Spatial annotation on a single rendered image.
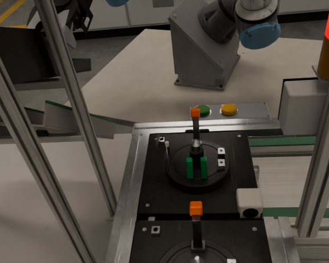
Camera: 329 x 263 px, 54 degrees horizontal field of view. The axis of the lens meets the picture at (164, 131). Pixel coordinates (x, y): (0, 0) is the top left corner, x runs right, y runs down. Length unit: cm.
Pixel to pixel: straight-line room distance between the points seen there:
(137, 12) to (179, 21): 268
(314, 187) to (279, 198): 21
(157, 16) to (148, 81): 256
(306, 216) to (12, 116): 46
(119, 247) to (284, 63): 95
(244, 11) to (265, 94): 30
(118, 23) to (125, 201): 328
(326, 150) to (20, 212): 71
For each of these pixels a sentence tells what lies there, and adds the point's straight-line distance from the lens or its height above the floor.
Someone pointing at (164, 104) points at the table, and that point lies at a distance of 111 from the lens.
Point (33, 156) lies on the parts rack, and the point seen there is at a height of 123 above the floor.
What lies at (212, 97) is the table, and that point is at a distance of 113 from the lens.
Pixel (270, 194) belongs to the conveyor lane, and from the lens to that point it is 75.
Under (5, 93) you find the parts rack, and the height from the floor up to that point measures 132.
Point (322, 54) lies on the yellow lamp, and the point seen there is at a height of 129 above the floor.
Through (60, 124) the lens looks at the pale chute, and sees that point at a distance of 59.
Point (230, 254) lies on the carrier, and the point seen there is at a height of 99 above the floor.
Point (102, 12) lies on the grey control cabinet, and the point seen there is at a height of 31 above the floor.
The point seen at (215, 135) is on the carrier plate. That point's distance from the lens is 80.
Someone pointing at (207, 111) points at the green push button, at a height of 97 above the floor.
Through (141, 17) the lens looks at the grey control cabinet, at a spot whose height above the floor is 21.
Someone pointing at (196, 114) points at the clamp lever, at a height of 107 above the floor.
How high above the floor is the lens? 149
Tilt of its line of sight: 39 degrees down
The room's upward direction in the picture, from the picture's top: 8 degrees counter-clockwise
